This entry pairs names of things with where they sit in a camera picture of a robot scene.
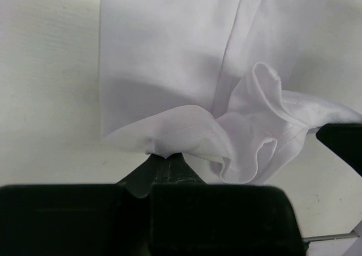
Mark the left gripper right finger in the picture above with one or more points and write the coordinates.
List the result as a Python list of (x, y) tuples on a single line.
[(190, 217)]

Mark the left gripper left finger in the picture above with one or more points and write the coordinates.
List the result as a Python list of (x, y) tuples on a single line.
[(79, 219)]

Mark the white t shirt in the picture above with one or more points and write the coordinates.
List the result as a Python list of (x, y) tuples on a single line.
[(204, 78)]

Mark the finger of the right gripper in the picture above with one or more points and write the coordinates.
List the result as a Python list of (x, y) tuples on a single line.
[(344, 140)]

